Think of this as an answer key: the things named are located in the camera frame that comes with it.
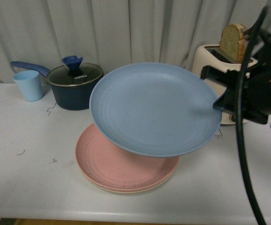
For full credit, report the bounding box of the blue plastic plate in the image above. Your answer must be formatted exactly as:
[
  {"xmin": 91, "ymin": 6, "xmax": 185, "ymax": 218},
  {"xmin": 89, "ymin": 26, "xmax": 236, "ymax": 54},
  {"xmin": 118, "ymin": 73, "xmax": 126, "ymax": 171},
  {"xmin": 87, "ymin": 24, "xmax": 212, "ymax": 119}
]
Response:
[{"xmin": 90, "ymin": 63, "xmax": 221, "ymax": 158}]

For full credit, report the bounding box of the cream toaster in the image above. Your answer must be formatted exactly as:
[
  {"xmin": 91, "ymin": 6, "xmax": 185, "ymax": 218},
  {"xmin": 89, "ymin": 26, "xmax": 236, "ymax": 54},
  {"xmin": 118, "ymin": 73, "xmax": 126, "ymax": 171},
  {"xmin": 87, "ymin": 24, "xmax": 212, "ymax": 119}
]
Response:
[{"xmin": 192, "ymin": 44, "xmax": 258, "ymax": 125}]

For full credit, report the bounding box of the cream plastic plate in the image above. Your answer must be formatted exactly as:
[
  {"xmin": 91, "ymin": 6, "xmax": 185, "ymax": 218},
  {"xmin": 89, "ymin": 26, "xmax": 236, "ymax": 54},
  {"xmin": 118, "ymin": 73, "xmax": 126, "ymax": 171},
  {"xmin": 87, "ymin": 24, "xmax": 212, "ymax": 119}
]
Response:
[{"xmin": 80, "ymin": 163, "xmax": 178, "ymax": 193}]

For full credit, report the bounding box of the light blue plastic cup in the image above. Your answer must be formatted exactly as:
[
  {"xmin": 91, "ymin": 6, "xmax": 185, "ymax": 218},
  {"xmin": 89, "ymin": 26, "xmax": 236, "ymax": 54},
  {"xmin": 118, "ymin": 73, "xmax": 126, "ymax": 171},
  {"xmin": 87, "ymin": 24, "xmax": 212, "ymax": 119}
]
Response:
[{"xmin": 13, "ymin": 70, "xmax": 43, "ymax": 102}]

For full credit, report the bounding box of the pink plastic plate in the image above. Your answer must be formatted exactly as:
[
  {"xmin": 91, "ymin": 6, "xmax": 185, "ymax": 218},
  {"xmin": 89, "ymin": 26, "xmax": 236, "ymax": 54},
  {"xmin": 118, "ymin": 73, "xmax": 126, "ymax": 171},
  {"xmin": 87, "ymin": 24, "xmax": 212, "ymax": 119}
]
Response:
[{"xmin": 75, "ymin": 124, "xmax": 180, "ymax": 181}]

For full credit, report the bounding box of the toast bread slice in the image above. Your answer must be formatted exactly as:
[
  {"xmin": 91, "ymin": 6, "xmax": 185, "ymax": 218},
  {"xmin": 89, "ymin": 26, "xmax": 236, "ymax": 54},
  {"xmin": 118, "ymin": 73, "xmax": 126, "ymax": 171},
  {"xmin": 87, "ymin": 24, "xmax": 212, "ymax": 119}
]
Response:
[{"xmin": 219, "ymin": 23, "xmax": 247, "ymax": 63}]

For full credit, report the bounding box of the dark blue pot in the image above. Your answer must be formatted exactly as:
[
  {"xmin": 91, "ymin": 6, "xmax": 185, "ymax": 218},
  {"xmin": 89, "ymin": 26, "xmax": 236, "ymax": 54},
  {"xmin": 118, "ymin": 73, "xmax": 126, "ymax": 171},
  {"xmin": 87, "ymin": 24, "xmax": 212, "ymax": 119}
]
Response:
[{"xmin": 10, "ymin": 61, "xmax": 103, "ymax": 111}]

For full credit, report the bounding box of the black cable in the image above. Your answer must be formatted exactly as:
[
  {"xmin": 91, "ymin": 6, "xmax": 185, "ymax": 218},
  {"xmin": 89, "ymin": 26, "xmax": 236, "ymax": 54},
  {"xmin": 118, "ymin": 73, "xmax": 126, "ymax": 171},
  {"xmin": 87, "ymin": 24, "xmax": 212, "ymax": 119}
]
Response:
[{"xmin": 234, "ymin": 6, "xmax": 269, "ymax": 225}]

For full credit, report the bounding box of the grey curtain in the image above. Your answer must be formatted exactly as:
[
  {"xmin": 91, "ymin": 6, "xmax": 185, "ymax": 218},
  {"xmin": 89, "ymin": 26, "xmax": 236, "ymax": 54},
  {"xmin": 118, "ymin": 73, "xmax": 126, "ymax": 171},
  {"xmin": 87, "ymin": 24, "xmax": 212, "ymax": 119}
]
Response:
[{"xmin": 0, "ymin": 0, "xmax": 271, "ymax": 83}]

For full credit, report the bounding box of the glass pot lid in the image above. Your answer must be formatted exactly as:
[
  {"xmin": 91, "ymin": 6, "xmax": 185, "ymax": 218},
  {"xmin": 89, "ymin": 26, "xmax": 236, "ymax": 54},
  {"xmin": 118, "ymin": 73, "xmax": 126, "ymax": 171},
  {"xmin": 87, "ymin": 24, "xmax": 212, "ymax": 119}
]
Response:
[{"xmin": 47, "ymin": 55, "xmax": 104, "ymax": 87}]

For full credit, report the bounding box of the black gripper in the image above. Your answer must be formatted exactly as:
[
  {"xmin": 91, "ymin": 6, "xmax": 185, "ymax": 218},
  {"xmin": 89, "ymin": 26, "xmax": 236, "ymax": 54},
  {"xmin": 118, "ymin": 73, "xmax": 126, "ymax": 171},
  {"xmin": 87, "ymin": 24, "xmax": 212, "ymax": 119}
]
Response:
[{"xmin": 200, "ymin": 29, "xmax": 271, "ymax": 124}]

